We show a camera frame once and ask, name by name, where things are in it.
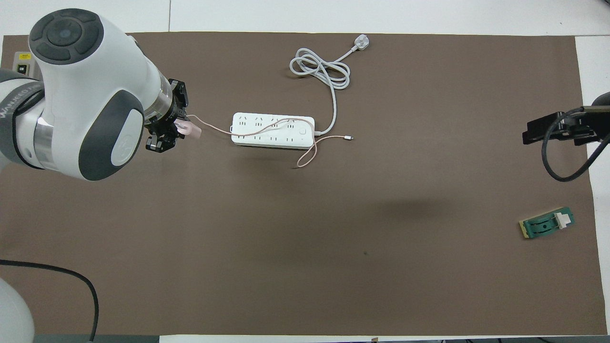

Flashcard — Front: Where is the grey on-off switch box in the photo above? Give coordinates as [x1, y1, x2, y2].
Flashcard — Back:
[13, 51, 34, 77]

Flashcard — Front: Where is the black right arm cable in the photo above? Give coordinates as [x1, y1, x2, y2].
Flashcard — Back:
[542, 107, 610, 182]

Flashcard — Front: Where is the white power strip cord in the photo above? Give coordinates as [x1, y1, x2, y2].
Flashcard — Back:
[290, 33, 370, 136]

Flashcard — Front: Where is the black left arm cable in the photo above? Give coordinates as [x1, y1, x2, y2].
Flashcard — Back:
[0, 260, 100, 343]

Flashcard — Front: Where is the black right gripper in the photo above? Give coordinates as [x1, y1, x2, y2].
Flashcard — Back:
[523, 112, 610, 146]

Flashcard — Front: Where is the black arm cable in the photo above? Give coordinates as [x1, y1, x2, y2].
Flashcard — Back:
[542, 107, 610, 182]
[0, 260, 100, 343]

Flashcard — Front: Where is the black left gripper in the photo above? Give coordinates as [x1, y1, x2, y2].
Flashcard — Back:
[143, 79, 189, 153]

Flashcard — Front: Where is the pink charging cable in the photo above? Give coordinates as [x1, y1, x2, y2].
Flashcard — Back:
[186, 114, 354, 169]

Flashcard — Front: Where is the green knife switch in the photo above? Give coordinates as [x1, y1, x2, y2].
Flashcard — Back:
[519, 206, 576, 240]

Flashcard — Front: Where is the white power strip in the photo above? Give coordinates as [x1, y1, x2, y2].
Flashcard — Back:
[231, 112, 315, 150]

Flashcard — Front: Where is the pink charger adapter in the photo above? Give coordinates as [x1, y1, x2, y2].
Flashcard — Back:
[174, 120, 202, 139]

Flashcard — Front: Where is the brown table mat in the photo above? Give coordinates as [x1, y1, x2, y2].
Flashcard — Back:
[0, 31, 608, 336]

